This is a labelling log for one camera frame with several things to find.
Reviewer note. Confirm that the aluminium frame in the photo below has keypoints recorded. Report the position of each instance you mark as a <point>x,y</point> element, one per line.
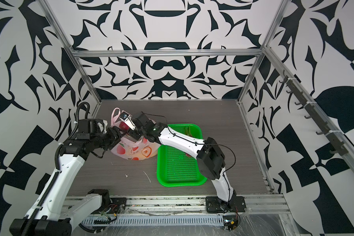
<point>176,50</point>

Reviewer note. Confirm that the grey hook rail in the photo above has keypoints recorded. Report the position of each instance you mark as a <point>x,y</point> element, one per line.
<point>316,114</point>

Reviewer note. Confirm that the red dragon fruit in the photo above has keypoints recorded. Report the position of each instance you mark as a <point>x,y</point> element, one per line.
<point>187,131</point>

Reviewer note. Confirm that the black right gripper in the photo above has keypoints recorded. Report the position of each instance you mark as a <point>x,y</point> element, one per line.
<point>133,134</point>

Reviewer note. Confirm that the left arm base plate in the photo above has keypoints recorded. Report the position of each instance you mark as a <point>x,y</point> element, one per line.
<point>117,205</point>

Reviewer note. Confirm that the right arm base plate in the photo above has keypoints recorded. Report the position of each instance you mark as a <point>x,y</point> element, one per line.
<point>215,205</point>

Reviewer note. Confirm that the green plastic perforated basket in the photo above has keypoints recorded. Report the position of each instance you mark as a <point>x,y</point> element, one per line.
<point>176,161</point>

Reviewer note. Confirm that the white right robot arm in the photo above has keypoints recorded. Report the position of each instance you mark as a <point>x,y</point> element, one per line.
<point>208,154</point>

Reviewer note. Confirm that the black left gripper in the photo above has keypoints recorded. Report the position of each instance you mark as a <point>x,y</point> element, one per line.
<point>115,135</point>

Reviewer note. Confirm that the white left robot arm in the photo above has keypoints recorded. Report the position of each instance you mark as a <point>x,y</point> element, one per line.
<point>45,217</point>

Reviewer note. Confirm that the pink plastic bag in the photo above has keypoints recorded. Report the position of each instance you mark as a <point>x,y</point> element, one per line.
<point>131,146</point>

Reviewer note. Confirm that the white slotted cable duct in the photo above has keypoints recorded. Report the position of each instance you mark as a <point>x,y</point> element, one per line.
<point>158,220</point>

